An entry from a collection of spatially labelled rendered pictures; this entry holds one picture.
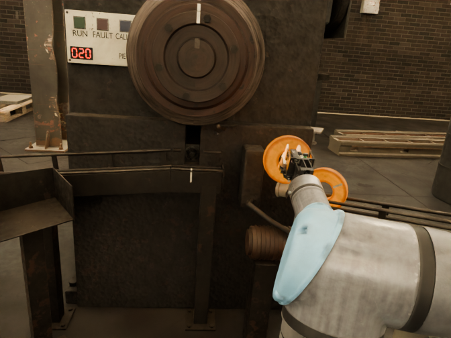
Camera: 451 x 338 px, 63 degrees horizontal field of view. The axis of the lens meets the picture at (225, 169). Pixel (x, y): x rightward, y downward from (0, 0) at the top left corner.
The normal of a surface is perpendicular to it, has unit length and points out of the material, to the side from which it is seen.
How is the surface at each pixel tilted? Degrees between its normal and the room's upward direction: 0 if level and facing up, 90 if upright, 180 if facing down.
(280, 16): 90
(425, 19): 90
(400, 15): 90
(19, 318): 0
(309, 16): 90
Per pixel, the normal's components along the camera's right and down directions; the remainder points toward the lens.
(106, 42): 0.07, 0.32
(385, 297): -0.21, 0.25
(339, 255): -0.10, -0.35
